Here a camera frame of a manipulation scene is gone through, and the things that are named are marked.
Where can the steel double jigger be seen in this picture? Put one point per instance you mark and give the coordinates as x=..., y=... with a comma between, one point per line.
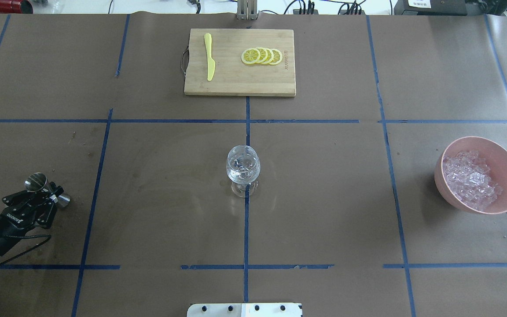
x=39, y=183

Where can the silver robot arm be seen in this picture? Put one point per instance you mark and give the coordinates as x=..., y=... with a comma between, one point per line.
x=46, y=237

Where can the clear ice cubes pile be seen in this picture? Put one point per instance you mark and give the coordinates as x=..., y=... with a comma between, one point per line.
x=469, y=178

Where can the clear wine glass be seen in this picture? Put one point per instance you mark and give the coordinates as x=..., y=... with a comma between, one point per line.
x=243, y=167

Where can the pink bowl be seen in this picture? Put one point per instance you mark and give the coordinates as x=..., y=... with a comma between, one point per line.
x=496, y=159

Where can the black equipment box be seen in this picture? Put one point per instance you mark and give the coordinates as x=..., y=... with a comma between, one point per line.
x=430, y=7

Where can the red cylinder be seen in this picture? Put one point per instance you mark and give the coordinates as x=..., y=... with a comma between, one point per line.
x=15, y=7

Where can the yellow plastic knife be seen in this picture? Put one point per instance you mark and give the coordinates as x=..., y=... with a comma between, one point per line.
x=211, y=64

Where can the wooden cutting board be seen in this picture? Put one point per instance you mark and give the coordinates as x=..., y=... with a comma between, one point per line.
x=234, y=78

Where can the black power strip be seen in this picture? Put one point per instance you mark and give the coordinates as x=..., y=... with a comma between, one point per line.
x=328, y=11

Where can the back lemon slice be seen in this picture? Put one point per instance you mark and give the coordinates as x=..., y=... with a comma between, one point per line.
x=277, y=57

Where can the lemon slice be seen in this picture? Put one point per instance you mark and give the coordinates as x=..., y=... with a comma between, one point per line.
x=277, y=57
x=251, y=56
x=262, y=55
x=269, y=56

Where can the front lemon slice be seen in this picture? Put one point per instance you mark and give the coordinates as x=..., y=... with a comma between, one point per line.
x=251, y=56

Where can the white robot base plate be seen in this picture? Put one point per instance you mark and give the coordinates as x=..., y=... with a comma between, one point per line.
x=263, y=309

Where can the aluminium camera post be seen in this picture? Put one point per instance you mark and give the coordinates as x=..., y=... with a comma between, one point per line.
x=247, y=10

